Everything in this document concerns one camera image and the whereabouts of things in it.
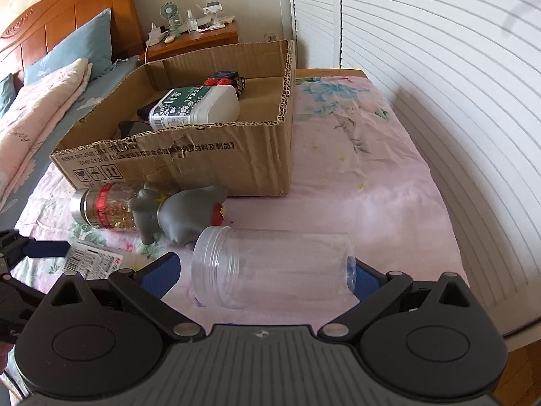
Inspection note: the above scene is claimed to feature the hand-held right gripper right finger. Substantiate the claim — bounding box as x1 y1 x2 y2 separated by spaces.
317 258 476 339

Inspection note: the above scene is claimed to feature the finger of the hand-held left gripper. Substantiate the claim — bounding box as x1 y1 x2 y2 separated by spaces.
0 228 69 277
0 275 55 343

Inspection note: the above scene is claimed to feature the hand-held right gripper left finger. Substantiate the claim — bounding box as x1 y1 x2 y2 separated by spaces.
48 251 204 339

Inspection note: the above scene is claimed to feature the clear pack with red label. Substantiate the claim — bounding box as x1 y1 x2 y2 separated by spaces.
65 239 124 282

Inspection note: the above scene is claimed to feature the clear plastic jar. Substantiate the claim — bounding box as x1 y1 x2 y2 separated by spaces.
191 225 356 310

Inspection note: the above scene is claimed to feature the brown cardboard box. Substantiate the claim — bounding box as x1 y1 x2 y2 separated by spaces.
49 39 297 199

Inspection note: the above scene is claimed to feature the white cotton swab box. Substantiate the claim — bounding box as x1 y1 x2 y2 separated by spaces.
148 85 241 131

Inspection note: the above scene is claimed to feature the dark blue toy train car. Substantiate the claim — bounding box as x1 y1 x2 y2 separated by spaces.
203 70 248 94

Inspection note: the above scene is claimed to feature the grey elephant toy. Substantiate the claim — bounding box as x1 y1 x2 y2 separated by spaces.
130 183 229 247

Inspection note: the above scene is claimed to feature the glass bottle with red label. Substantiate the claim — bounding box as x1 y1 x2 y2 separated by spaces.
69 180 146 232

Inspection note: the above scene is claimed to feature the pink floral cloth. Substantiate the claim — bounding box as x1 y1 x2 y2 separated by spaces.
17 68 468 331

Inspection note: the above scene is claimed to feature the pink floral quilt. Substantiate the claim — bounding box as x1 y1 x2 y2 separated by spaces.
0 57 94 212

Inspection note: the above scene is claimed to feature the small blue pillow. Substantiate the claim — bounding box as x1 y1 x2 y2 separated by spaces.
0 73 15 119

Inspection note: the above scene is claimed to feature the blue bed sheet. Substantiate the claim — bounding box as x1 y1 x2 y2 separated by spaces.
0 57 140 229

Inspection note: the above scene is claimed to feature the white louvred closet door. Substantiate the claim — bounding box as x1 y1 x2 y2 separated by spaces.
338 0 541 339
287 0 342 70

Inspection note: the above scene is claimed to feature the large blue pillow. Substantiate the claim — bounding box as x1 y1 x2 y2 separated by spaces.
23 7 114 86

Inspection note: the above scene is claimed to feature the wooden bed headboard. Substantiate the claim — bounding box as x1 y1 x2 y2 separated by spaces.
0 0 144 89

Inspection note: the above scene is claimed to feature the wooden nightstand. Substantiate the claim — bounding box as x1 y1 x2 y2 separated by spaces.
144 19 241 62

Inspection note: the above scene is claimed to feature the small green desk fan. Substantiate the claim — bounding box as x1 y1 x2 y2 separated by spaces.
160 2 178 32

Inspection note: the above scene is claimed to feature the white phone stand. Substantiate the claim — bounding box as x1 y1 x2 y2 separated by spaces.
202 1 225 26

